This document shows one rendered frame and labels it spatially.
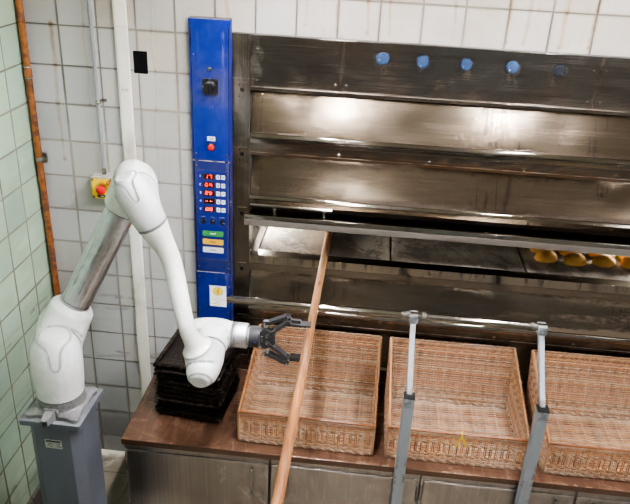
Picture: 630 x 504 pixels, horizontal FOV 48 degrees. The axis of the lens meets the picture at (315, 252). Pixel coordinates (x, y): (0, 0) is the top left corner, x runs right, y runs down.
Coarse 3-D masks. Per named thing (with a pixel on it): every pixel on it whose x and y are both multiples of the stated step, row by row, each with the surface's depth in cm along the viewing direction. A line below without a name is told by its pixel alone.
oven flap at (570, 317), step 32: (256, 288) 311; (288, 288) 310; (352, 288) 308; (384, 288) 307; (416, 288) 306; (448, 288) 305; (384, 320) 306; (512, 320) 304; (544, 320) 303; (576, 320) 302; (608, 320) 301
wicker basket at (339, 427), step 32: (256, 352) 310; (288, 352) 316; (320, 352) 315; (352, 352) 314; (256, 384) 318; (288, 384) 320; (320, 384) 318; (352, 384) 317; (256, 416) 279; (288, 416) 278; (320, 416) 301; (352, 416) 302; (320, 448) 283; (352, 448) 281
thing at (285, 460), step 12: (324, 240) 315; (324, 252) 303; (324, 264) 293; (312, 300) 267; (312, 312) 258; (312, 324) 251; (312, 336) 245; (300, 360) 231; (300, 372) 225; (300, 384) 219; (300, 396) 214; (288, 420) 204; (288, 432) 199; (288, 444) 195; (288, 456) 191; (288, 468) 187; (276, 480) 183; (276, 492) 179
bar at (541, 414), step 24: (336, 312) 269; (360, 312) 268; (384, 312) 267; (408, 312) 267; (408, 360) 263; (408, 384) 259; (408, 408) 257; (408, 432) 262; (528, 456) 262; (528, 480) 266
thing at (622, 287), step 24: (288, 264) 304; (312, 264) 303; (336, 264) 302; (360, 264) 301; (384, 264) 302; (408, 264) 303; (432, 264) 304; (552, 288) 297; (576, 288) 296; (600, 288) 295; (624, 288) 294
